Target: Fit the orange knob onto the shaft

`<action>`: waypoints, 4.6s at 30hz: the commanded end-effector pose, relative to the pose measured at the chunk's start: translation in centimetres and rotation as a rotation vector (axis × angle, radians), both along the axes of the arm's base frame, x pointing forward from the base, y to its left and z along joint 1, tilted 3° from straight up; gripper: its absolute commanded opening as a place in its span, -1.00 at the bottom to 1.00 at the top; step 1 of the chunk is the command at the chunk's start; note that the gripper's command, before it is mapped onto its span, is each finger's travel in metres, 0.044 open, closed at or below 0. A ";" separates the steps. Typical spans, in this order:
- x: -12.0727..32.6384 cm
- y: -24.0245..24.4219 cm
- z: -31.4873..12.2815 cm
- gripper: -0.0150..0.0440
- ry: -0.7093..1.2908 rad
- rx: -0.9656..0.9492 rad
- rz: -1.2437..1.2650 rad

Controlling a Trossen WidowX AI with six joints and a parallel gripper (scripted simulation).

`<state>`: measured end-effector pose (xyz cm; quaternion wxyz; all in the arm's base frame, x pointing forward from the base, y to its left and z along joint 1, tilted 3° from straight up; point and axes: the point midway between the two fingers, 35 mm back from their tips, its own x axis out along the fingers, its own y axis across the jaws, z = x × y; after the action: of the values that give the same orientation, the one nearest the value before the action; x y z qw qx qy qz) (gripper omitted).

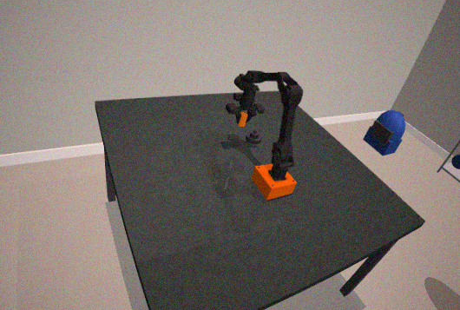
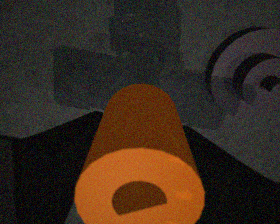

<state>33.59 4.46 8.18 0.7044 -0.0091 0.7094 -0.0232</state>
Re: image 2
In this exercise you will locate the orange knob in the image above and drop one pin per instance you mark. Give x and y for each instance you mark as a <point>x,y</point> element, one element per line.
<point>140,169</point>

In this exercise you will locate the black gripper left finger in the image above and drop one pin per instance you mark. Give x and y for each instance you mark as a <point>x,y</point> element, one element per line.
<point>39,173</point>

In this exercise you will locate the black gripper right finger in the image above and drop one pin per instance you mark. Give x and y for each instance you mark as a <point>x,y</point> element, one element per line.
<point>233,192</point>

